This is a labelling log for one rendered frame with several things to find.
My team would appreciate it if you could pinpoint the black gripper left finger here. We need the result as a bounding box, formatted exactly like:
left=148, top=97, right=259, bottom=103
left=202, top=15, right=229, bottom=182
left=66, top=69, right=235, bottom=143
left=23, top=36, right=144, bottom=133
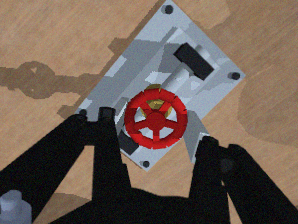
left=0, top=97, right=143, bottom=224

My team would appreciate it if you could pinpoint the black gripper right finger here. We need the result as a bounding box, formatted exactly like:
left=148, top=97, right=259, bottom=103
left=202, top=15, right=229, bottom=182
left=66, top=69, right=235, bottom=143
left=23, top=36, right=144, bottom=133
left=183, top=110, right=298, bottom=224

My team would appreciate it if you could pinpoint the grey metal mounting plate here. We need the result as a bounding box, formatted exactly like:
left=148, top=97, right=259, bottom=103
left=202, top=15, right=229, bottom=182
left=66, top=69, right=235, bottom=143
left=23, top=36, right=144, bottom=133
left=74, top=0, right=246, bottom=171

